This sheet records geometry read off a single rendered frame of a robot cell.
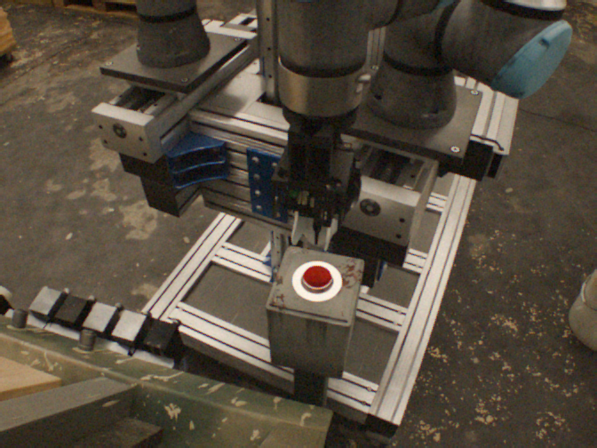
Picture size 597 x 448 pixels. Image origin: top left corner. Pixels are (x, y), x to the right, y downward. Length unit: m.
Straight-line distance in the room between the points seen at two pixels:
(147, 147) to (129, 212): 1.31
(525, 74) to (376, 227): 0.32
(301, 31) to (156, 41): 0.60
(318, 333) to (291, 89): 0.37
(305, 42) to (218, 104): 0.63
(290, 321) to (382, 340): 0.83
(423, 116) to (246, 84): 0.45
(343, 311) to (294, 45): 0.38
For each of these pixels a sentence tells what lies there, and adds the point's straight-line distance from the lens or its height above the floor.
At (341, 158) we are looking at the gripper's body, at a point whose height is 1.17.
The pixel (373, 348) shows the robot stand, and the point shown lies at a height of 0.21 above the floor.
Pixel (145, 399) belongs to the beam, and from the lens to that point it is 0.64.
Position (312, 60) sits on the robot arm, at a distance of 0.38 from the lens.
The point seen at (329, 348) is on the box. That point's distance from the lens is 0.69.
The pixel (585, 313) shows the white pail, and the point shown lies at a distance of 1.89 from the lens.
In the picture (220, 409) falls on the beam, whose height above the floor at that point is 0.90.
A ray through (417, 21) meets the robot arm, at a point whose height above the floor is 1.21.
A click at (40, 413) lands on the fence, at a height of 1.05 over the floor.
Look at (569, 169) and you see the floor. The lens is 2.72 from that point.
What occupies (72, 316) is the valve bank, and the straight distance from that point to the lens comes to 0.92.
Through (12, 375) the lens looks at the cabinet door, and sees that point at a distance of 0.68.
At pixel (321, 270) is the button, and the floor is 0.94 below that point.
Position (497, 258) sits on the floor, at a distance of 2.07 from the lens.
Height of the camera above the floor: 1.46
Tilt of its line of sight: 46 degrees down
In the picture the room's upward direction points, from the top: straight up
